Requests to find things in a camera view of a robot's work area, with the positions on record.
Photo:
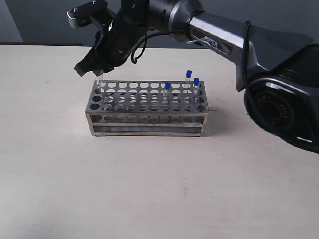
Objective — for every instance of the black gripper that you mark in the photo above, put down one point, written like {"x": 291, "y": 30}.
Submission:
{"x": 120, "y": 34}

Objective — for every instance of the blue-capped tube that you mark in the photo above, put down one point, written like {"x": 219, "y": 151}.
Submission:
{"x": 99, "y": 81}
{"x": 165, "y": 97}
{"x": 187, "y": 81}

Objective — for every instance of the blue-capped tube edge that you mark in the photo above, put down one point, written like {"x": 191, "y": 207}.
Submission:
{"x": 196, "y": 89}

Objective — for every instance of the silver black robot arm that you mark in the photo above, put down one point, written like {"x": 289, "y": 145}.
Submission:
{"x": 277, "y": 71}

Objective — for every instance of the stainless steel test tube rack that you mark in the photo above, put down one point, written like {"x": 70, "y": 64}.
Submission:
{"x": 134, "y": 108}

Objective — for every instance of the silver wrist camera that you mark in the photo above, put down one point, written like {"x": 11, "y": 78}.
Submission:
{"x": 93, "y": 12}

